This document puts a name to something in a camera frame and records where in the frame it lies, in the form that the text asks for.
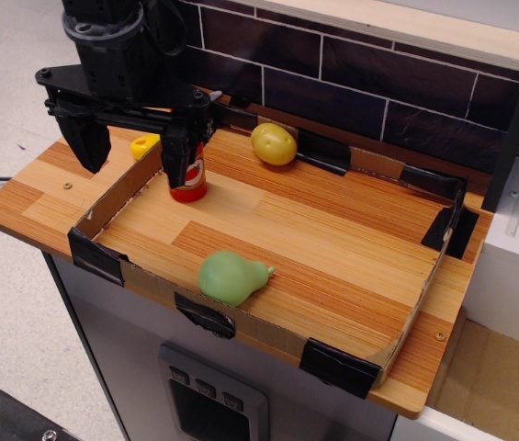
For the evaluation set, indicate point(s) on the cardboard fence with black tape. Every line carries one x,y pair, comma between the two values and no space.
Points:
371,255

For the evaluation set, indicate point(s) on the green toy pear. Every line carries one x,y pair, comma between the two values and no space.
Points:
231,278

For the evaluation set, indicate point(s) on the yellow toy potato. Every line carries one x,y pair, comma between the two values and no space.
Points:
273,144

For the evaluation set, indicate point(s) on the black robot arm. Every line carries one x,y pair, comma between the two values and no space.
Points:
103,9

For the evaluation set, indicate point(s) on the yellow handled toy knife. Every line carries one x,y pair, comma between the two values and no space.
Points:
141,145

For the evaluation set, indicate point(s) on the red hot sauce bottle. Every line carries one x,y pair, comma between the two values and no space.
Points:
195,187

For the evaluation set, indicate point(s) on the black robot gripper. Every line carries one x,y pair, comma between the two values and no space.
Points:
125,78

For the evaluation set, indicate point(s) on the grey control panel with buttons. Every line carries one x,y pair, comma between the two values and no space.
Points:
208,404

